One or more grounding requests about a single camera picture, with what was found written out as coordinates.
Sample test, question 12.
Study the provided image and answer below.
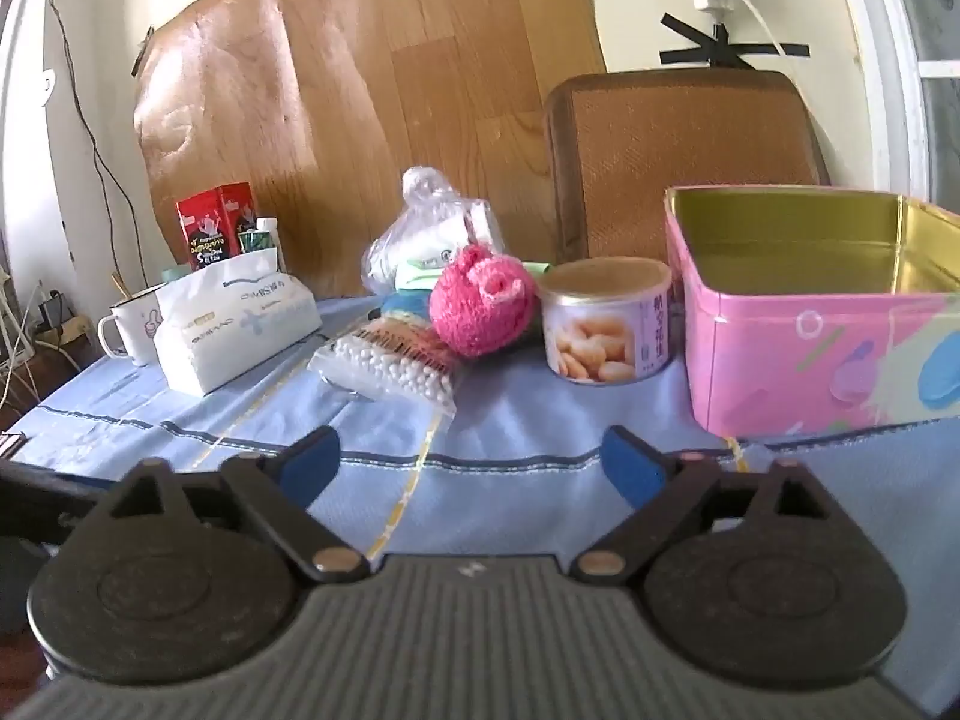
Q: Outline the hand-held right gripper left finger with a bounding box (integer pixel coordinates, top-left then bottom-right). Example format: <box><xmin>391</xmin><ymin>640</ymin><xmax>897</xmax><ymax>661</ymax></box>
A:
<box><xmin>86</xmin><ymin>426</ymin><xmax>370</xmax><ymax>583</ymax></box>

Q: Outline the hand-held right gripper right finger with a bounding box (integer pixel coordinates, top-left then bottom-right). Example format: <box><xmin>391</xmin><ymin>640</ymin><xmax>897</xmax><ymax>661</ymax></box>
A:
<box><xmin>574</xmin><ymin>425</ymin><xmax>863</xmax><ymax>584</ymax></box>

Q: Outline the bag of cotton swabs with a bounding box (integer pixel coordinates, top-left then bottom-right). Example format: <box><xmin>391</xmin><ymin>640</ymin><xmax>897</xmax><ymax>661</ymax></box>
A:
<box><xmin>307</xmin><ymin>315</ymin><xmax>460</xmax><ymax>421</ymax></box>

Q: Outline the blue plastic pouch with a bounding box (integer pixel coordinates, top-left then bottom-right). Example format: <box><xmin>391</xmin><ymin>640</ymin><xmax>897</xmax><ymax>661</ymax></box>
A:
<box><xmin>379</xmin><ymin>289</ymin><xmax>436</xmax><ymax>331</ymax></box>

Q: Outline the pink tin box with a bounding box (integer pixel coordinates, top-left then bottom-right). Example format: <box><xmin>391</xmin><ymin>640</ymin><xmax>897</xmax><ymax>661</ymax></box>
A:
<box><xmin>664</xmin><ymin>186</ymin><xmax>960</xmax><ymax>442</ymax></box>

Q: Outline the pink fluffy sock ball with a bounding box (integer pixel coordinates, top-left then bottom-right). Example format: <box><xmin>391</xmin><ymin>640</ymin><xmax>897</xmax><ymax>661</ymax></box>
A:
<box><xmin>427</xmin><ymin>244</ymin><xmax>539</xmax><ymax>359</ymax></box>

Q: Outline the blue tablecloth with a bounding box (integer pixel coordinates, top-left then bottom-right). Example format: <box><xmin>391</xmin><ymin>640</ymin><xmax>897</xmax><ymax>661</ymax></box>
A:
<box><xmin>0</xmin><ymin>292</ymin><xmax>960</xmax><ymax>593</ymax></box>

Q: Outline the white tissue pack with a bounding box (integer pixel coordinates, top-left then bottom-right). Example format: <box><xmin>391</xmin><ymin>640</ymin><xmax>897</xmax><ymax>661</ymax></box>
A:
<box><xmin>154</xmin><ymin>247</ymin><xmax>325</xmax><ymax>397</ymax></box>

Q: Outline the white enamel mug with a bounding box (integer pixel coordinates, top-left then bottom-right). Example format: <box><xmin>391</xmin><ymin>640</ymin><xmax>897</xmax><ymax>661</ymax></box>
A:
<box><xmin>97</xmin><ymin>286</ymin><xmax>167</xmax><ymax>368</ymax></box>

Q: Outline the green drink carton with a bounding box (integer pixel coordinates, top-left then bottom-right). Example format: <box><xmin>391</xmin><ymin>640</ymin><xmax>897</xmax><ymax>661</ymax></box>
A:
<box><xmin>238</xmin><ymin>217</ymin><xmax>282</xmax><ymax>271</ymax></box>

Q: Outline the red snack box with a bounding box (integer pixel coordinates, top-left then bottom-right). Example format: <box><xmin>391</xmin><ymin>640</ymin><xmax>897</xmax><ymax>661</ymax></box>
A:
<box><xmin>177</xmin><ymin>182</ymin><xmax>257</xmax><ymax>272</ymax></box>

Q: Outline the power strip with plugs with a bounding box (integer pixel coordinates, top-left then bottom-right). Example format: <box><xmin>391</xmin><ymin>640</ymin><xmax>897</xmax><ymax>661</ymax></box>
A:
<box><xmin>22</xmin><ymin>281</ymin><xmax>83</xmax><ymax>346</ymax></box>

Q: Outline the brown woven mat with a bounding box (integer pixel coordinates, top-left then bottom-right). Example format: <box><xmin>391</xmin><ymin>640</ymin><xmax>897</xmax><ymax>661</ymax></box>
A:
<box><xmin>544</xmin><ymin>67</ymin><xmax>832</xmax><ymax>267</ymax></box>

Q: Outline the wood-grain sheet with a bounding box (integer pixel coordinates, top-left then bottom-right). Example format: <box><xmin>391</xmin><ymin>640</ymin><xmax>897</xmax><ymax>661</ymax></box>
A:
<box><xmin>133</xmin><ymin>0</ymin><xmax>608</xmax><ymax>299</ymax></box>

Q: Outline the black tape cross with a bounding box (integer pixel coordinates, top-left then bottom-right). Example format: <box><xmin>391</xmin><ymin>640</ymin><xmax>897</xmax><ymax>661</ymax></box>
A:
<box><xmin>660</xmin><ymin>13</ymin><xmax>812</xmax><ymax>70</ymax></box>

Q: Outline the black cable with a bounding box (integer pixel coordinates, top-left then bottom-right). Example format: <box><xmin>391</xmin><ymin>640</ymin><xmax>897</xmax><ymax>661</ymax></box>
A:
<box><xmin>45</xmin><ymin>0</ymin><xmax>151</xmax><ymax>293</ymax></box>

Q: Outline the white window frame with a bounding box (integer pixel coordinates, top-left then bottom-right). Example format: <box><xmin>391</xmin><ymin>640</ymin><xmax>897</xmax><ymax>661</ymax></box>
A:
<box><xmin>829</xmin><ymin>0</ymin><xmax>960</xmax><ymax>218</ymax></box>

